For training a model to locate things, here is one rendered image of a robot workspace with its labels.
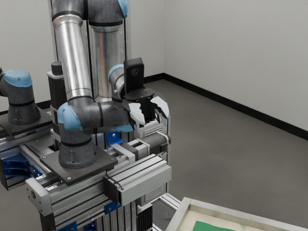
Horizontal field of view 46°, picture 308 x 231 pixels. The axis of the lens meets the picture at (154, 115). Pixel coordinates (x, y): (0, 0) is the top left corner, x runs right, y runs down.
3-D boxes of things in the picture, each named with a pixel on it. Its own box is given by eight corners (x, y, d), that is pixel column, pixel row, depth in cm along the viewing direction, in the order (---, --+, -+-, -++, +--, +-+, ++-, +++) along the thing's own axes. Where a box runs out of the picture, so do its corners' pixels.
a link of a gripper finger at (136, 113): (148, 142, 80) (145, 122, 88) (145, 118, 77) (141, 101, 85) (134, 144, 80) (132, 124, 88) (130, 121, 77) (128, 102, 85)
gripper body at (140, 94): (162, 123, 90) (148, 105, 100) (158, 92, 86) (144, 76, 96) (133, 132, 88) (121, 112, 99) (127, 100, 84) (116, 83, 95)
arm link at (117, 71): (132, 87, 113) (131, 60, 110) (141, 100, 104) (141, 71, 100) (107, 90, 111) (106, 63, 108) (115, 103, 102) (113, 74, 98)
